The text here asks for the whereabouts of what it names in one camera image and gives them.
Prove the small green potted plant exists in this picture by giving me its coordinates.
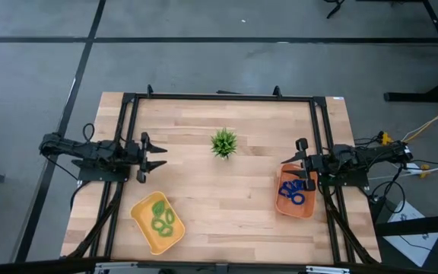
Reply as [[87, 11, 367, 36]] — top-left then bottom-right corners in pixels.
[[210, 128, 239, 161]]

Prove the black floor cable loop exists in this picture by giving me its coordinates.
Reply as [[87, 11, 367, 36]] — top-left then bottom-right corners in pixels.
[[369, 167, 407, 215]]

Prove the black metal bar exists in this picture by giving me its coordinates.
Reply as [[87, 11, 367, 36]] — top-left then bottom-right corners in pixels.
[[374, 212, 438, 237]]

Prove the yellow plastic bin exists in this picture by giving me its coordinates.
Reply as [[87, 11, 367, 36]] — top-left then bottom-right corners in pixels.
[[129, 190, 186, 256]]

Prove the black desk leg frame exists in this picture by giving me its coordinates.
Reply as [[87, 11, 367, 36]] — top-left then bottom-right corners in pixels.
[[383, 0, 438, 104]]

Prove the orange plastic bin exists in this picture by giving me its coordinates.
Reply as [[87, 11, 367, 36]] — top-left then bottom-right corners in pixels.
[[275, 163, 319, 220]]

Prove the black stand leg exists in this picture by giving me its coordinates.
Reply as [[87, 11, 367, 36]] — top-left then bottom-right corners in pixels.
[[324, 0, 346, 19]]

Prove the black aluminium table frame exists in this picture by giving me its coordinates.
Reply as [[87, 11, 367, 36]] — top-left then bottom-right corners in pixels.
[[61, 84, 382, 267]]

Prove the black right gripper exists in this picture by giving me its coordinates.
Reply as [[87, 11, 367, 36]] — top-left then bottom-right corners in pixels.
[[280, 137, 325, 193]]

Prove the white printed box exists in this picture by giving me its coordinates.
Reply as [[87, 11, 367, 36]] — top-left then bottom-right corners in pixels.
[[386, 200, 438, 268]]

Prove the white power plug block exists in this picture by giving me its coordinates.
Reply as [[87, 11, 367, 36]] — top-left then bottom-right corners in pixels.
[[403, 162, 424, 176]]

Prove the black rig crossbar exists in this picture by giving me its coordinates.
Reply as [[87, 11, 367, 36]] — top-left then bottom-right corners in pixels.
[[0, 256, 438, 274]]

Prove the silver metal bracket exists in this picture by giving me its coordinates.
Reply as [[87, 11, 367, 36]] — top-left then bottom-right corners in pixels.
[[305, 265, 351, 274], [94, 261, 140, 274]]

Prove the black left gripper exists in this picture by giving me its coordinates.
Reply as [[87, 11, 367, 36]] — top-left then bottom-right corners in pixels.
[[132, 131, 168, 185]]

